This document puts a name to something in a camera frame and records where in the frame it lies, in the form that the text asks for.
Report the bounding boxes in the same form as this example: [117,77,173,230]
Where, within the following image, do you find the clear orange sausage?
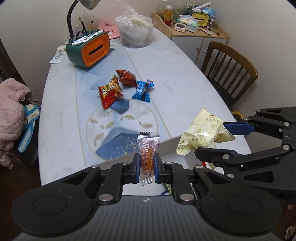
[137,132,160,186]

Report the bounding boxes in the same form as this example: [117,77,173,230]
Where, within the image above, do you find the cream yellow snack bag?
[176,107,235,156]

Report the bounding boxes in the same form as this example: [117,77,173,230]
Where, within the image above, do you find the blue black snack packet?
[132,81,154,102]

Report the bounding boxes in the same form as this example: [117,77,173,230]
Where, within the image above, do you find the white red cardboard box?
[92,135,225,197]

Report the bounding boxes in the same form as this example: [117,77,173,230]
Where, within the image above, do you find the yellow basket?
[231,111,244,121]

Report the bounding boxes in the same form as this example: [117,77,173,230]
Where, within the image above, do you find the brown wooden chair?
[201,41,258,109]

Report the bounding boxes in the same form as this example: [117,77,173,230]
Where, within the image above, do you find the red orange chip bag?
[98,75,123,109]

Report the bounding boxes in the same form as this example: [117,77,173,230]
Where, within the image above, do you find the dark red foil packet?
[116,69,137,88]

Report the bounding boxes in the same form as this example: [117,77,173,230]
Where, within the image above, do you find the wooden corner cabinet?
[151,13,229,68]

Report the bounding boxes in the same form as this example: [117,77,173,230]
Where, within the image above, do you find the orange green tissue box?
[66,31,110,68]

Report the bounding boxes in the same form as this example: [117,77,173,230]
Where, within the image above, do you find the yellow tissue holder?
[192,12,209,28]

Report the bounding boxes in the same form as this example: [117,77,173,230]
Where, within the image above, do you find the white wet wipes pack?
[177,15,199,33]

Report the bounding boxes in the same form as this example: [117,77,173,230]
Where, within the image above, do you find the pink padded jacket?
[1,78,40,169]

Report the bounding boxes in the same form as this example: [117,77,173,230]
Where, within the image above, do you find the white digital timer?
[175,23,186,33]

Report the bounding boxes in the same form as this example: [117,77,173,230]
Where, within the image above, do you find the white marker pen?
[70,31,103,46]

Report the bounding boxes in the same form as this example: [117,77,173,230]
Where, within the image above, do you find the clear plastic bag of food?
[115,1,156,48]

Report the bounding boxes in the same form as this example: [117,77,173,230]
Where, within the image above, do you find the pink booklet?
[98,22,120,40]

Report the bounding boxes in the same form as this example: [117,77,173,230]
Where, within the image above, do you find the orange liquid bottle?
[163,5,174,27]

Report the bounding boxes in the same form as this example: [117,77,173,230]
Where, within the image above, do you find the silver desk lamp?
[66,0,100,40]

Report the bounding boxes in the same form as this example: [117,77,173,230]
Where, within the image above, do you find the blue white bag straps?
[17,104,41,153]

